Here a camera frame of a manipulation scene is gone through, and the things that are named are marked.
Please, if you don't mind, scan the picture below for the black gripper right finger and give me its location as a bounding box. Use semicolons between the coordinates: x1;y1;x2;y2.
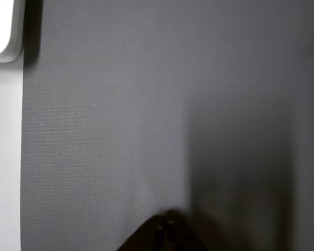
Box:
164;209;207;251

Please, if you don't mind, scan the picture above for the grey textured mat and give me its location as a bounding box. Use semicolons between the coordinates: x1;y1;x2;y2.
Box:
20;0;314;251

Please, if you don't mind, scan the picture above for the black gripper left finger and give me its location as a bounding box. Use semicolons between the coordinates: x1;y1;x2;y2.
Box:
114;212;167;251

